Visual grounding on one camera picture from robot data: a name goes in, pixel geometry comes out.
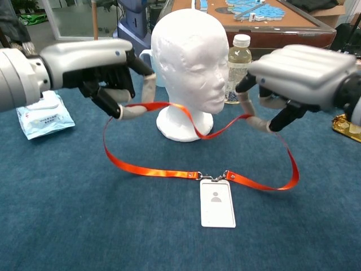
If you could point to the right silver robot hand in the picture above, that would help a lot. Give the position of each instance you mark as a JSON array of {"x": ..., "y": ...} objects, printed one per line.
[{"x": 304, "y": 70}]

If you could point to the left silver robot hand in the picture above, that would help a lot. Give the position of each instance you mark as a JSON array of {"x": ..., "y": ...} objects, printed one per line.
[{"x": 84, "y": 59}]

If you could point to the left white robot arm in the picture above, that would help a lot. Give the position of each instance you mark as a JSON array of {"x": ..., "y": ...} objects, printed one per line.
[{"x": 17, "y": 79}]

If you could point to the white foam mannequin head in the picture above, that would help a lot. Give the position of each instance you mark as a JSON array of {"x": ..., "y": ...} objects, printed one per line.
[{"x": 186, "y": 56}]

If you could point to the wooden pole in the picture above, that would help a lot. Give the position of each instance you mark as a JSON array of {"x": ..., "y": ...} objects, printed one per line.
[{"x": 95, "y": 22}]

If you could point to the brown mahjong table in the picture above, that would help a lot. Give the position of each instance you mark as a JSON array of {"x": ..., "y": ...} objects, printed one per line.
[{"x": 282, "y": 36}]

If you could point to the black backpack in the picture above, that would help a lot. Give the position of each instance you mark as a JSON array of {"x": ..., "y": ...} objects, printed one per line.
[{"x": 349, "y": 36}]

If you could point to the brown cardboard box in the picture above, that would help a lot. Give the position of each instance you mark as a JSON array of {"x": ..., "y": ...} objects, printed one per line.
[{"x": 330, "y": 18}]

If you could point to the green bag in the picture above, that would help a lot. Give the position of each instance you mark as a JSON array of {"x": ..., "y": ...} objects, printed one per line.
[{"x": 34, "y": 19}]

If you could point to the clear bottle with yellow drink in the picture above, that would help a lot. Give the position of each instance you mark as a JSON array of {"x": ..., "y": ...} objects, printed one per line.
[{"x": 239, "y": 59}]

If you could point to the black garment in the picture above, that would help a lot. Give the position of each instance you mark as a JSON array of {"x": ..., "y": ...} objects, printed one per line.
[{"x": 313, "y": 4}]

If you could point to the blue mahjong tile pile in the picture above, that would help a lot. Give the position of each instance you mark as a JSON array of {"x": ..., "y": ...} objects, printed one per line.
[{"x": 262, "y": 11}]

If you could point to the gold foil snack package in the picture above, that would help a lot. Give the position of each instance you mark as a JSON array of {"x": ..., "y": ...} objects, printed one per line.
[{"x": 347, "y": 132}]

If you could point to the light blue wet wipes pack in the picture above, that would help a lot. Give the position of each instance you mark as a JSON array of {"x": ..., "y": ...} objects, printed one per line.
[{"x": 45, "y": 124}]

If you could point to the person in jeans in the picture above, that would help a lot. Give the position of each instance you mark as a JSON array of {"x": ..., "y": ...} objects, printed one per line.
[{"x": 14, "y": 28}]

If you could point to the blue felt table cover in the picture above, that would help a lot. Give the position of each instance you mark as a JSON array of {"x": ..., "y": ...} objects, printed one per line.
[{"x": 84, "y": 226}]

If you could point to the white glass partition frame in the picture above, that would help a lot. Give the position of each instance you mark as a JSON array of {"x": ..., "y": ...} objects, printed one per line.
[{"x": 55, "y": 25}]

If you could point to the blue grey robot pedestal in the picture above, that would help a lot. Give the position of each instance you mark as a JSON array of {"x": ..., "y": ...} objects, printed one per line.
[{"x": 132, "y": 25}]

